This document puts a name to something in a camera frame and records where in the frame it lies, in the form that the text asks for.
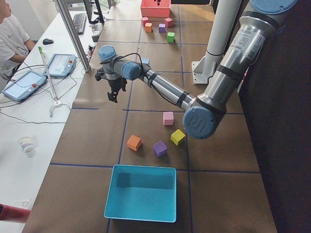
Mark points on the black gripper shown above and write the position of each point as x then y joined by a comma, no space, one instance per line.
113,84

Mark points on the light blue block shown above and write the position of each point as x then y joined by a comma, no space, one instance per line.
146,61

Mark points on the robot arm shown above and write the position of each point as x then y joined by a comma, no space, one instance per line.
239,31

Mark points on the orange foam block left side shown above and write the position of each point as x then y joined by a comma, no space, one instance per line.
134,142

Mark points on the orange foam block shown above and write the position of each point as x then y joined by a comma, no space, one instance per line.
148,27
134,142

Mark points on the reacher grabber stick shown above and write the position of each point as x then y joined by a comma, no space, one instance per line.
57,102

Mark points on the pink foam block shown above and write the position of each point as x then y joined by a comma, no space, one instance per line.
168,118

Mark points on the far teach pendant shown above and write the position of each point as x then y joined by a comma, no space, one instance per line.
61,65

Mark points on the teach pendant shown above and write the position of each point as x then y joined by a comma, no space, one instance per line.
61,65
27,84

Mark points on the purple foam block left side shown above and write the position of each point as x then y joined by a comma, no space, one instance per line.
160,148

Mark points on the purple foam block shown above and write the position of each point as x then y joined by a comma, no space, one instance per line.
160,148
162,28

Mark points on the yellow foam block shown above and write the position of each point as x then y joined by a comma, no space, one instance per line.
178,137

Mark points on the black monitor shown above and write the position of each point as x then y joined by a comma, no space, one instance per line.
94,12

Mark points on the orange foam block right side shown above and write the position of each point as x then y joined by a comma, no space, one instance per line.
148,27

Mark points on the red foam block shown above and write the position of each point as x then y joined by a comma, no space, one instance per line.
144,20

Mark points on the green foam block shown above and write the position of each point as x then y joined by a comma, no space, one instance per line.
170,37

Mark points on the black keyboard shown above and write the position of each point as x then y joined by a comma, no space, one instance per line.
79,21

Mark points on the purple foam block right side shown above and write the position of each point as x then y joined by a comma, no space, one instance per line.
162,28

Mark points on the black computer mouse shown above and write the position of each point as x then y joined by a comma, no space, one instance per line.
47,41

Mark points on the near teach pendant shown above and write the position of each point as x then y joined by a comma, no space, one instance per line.
27,84

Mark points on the crimson foam block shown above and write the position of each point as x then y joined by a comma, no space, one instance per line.
168,22

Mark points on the red plastic bin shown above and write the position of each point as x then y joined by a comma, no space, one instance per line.
150,8

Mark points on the paper cup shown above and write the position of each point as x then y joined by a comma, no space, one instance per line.
26,144

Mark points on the teal plastic bin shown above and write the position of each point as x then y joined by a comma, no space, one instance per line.
144,193

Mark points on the person in white shirt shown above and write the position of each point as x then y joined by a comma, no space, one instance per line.
15,43

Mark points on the red cylinder object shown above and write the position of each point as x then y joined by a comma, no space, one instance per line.
13,214

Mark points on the aluminium frame post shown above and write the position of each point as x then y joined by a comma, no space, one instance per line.
64,12

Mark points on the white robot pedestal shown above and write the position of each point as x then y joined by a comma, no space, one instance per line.
225,18

